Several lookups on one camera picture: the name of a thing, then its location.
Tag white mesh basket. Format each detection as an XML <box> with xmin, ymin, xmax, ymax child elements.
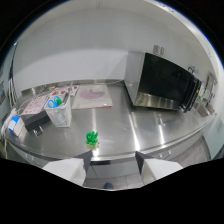
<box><xmin>43</xmin><ymin>95</ymin><xmax>73</xmax><ymax>128</ymax></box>

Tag green toy plant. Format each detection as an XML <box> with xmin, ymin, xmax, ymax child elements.
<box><xmin>85</xmin><ymin>130</ymin><xmax>100</xmax><ymax>151</ymax></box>

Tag black box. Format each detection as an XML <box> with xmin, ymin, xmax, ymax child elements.
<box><xmin>20</xmin><ymin>110</ymin><xmax>52</xmax><ymax>132</ymax></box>

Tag white and blue box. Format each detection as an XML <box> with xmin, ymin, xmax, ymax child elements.
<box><xmin>7</xmin><ymin>115</ymin><xmax>25</xmax><ymax>138</ymax></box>

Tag pink grid sheet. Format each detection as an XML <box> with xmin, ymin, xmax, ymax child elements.
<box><xmin>19</xmin><ymin>93</ymin><xmax>51</xmax><ymax>116</ymax></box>

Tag pink patterned sheet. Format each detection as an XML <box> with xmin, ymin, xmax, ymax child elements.
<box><xmin>71</xmin><ymin>84</ymin><xmax>114</xmax><ymax>110</ymax></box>

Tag sticker sheet with red shapes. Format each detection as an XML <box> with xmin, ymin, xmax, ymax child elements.
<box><xmin>49</xmin><ymin>85</ymin><xmax>80</xmax><ymax>98</ymax></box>

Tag stainless microwave oven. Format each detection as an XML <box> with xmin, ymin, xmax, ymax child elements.
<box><xmin>124</xmin><ymin>50</ymin><xmax>203</xmax><ymax>113</ymax></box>

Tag blue handled scissors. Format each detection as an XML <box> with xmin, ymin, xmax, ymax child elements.
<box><xmin>47</xmin><ymin>97</ymin><xmax>60</xmax><ymax>109</ymax></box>

